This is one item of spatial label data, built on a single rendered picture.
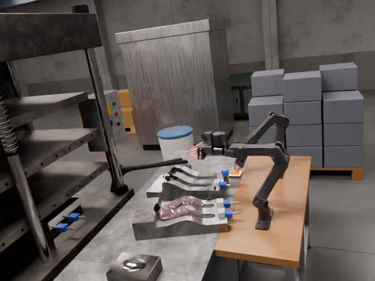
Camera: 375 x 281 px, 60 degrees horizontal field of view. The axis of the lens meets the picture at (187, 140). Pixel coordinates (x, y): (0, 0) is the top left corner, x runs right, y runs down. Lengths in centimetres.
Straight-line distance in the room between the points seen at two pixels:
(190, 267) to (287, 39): 690
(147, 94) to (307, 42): 417
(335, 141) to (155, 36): 283
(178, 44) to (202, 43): 36
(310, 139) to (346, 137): 36
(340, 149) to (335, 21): 447
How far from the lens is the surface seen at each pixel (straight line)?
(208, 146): 172
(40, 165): 189
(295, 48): 803
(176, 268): 162
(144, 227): 180
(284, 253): 165
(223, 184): 203
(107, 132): 226
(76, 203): 210
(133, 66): 525
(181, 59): 488
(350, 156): 399
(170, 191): 212
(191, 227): 177
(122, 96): 712
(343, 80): 414
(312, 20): 798
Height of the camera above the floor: 182
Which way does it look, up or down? 18 degrees down
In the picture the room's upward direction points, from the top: 8 degrees counter-clockwise
